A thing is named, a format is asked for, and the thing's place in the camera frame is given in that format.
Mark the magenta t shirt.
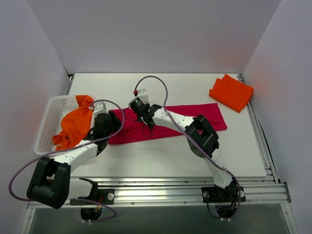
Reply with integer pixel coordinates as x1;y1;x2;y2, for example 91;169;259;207
107;103;228;146

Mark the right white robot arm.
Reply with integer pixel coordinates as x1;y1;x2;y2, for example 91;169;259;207
129;97;241;201

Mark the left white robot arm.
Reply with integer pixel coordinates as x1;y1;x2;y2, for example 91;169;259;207
26;110;122;209

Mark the crumpled orange t shirt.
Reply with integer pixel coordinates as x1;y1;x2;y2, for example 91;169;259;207
52;95;94;151

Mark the white plastic basket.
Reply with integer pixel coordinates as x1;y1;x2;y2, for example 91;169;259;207
34;96;98;156

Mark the folded orange t shirt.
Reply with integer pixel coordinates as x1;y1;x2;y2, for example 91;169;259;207
209;74;254;113

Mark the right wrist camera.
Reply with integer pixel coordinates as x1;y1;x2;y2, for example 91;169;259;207
134;89;149;104

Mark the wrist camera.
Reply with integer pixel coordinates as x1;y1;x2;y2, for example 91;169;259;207
89;101;107;117
134;89;149;104

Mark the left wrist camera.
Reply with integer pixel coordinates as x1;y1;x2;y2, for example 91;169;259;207
89;101;107;117

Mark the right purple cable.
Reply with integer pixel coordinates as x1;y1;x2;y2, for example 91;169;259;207
133;76;242;220

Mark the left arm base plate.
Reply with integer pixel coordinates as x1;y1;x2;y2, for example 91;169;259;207
69;189;115;205

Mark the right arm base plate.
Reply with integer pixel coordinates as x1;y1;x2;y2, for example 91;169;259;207
201;186;239;203

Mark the aluminium rail frame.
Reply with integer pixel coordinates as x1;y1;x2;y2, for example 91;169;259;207
19;74;299;234

